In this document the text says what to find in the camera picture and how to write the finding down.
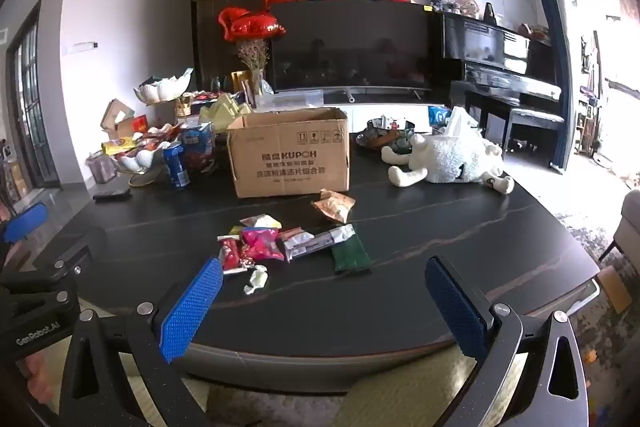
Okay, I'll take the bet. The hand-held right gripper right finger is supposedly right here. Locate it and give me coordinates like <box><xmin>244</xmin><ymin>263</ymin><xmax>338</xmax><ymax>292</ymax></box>
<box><xmin>424</xmin><ymin>255</ymin><xmax>588</xmax><ymax>427</ymax></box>

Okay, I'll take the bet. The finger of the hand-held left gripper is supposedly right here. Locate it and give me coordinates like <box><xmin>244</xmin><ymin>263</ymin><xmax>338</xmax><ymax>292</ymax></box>
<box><xmin>0</xmin><ymin>246</ymin><xmax>94</xmax><ymax>297</ymax></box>
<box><xmin>0</xmin><ymin>202</ymin><xmax>51</xmax><ymax>244</ymax></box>

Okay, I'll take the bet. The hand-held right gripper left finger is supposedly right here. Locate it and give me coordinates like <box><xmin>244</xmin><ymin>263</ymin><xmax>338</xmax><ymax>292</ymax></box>
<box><xmin>57</xmin><ymin>257</ymin><xmax>224</xmax><ymax>427</ymax></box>

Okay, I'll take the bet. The brown cardboard box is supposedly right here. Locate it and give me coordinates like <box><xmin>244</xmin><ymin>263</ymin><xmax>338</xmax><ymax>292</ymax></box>
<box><xmin>226</xmin><ymin>108</ymin><xmax>351</xmax><ymax>199</ymax></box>

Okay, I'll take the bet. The person's left hand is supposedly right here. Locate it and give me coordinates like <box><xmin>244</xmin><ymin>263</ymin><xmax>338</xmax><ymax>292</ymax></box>
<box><xmin>17</xmin><ymin>354</ymin><xmax>56</xmax><ymax>405</ymax></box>

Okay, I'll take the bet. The red white snack packet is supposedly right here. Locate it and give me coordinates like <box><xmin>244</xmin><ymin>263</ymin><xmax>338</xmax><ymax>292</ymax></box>
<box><xmin>217</xmin><ymin>235</ymin><xmax>251</xmax><ymax>275</ymax></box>

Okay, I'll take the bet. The white candy wrapper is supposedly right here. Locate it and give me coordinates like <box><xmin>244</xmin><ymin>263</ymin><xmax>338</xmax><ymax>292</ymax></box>
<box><xmin>243</xmin><ymin>264</ymin><xmax>269</xmax><ymax>295</ymax></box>

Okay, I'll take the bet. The pink snack packet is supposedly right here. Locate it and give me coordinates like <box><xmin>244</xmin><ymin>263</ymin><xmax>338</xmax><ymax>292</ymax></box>
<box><xmin>240</xmin><ymin>228</ymin><xmax>285</xmax><ymax>262</ymax></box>

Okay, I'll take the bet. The yellow green snack packet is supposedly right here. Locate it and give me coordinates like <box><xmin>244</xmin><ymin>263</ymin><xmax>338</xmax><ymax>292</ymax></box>
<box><xmin>240</xmin><ymin>214</ymin><xmax>283</xmax><ymax>230</ymax></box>

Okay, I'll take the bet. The dark framed glass door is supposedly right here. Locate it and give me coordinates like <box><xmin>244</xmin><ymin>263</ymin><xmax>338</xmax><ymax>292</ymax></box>
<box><xmin>2</xmin><ymin>0</ymin><xmax>58</xmax><ymax>202</ymax></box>

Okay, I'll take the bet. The small open cardboard box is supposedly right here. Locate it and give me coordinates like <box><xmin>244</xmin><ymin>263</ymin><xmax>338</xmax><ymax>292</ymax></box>
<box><xmin>100</xmin><ymin>98</ymin><xmax>136</xmax><ymax>132</ymax></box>

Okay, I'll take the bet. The dark grey snack bar packet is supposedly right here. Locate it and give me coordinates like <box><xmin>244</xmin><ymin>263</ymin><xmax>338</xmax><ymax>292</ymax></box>
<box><xmin>294</xmin><ymin>231</ymin><xmax>337</xmax><ymax>258</ymax></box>

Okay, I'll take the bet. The blue drink can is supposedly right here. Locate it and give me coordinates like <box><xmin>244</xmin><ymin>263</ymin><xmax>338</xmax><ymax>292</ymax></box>
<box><xmin>164</xmin><ymin>142</ymin><xmax>192</xmax><ymax>190</ymax></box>

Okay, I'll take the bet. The white plush toy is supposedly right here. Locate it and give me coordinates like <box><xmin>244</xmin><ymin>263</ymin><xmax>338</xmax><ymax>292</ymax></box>
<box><xmin>381</xmin><ymin>132</ymin><xmax>516</xmax><ymax>195</ymax></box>

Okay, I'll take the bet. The blue snack bag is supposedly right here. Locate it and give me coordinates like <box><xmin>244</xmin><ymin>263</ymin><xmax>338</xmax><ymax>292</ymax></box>
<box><xmin>180</xmin><ymin>124</ymin><xmax>219</xmax><ymax>174</ymax></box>

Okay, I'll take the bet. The orange beige snack packet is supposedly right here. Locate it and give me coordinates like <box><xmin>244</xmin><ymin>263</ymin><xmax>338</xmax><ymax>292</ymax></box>
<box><xmin>311</xmin><ymin>189</ymin><xmax>357</xmax><ymax>224</ymax></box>

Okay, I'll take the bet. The white petal tiered snack stand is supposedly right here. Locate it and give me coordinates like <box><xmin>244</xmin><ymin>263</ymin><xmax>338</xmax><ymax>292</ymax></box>
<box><xmin>109</xmin><ymin>74</ymin><xmax>194</xmax><ymax>188</ymax></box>

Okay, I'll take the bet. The beige armchair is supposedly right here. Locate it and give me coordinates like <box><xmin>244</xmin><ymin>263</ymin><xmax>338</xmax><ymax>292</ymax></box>
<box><xmin>610</xmin><ymin>189</ymin><xmax>640</xmax><ymax>264</ymax></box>

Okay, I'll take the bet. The white tissue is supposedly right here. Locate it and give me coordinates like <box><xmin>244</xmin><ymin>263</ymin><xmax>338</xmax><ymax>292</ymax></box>
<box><xmin>444</xmin><ymin>106</ymin><xmax>482</xmax><ymax>138</ymax></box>

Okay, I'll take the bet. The pile of yellow green packets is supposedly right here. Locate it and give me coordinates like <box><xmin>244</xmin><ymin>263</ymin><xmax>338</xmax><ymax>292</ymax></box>
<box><xmin>200</xmin><ymin>94</ymin><xmax>254</xmax><ymax>130</ymax></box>

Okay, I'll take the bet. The black piano bench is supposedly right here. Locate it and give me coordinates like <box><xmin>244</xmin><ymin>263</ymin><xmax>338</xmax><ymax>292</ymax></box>
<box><xmin>450</xmin><ymin>79</ymin><xmax>566</xmax><ymax>154</ymax></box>

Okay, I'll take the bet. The white television cabinet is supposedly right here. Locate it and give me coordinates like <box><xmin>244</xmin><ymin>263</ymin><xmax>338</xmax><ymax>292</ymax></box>
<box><xmin>320</xmin><ymin>91</ymin><xmax>453</xmax><ymax>134</ymax></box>

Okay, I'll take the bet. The gold box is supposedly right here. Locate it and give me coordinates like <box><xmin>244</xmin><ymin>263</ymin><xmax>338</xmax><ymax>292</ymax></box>
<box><xmin>231</xmin><ymin>70</ymin><xmax>263</xmax><ymax>96</ymax></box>

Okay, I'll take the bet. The clear plastic box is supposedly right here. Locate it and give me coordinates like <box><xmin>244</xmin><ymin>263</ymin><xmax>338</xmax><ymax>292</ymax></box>
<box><xmin>255</xmin><ymin>89</ymin><xmax>325</xmax><ymax>110</ymax></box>

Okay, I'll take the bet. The dried flower bouquet vase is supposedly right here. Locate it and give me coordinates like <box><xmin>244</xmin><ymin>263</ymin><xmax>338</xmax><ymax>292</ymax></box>
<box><xmin>237</xmin><ymin>39</ymin><xmax>274</xmax><ymax>108</ymax></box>

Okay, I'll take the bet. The black upright piano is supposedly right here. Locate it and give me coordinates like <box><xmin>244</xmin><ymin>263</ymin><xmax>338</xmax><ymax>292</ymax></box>
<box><xmin>442</xmin><ymin>12</ymin><xmax>563</xmax><ymax>128</ymax></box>

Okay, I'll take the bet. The black television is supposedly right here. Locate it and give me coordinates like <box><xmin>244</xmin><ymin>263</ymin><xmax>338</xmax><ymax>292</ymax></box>
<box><xmin>270</xmin><ymin>0</ymin><xmax>447</xmax><ymax>96</ymax></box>

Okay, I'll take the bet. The wall switch panel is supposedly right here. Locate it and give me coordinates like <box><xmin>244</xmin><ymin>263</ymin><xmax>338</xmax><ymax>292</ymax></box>
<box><xmin>62</xmin><ymin>41</ymin><xmax>99</xmax><ymax>56</ymax></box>

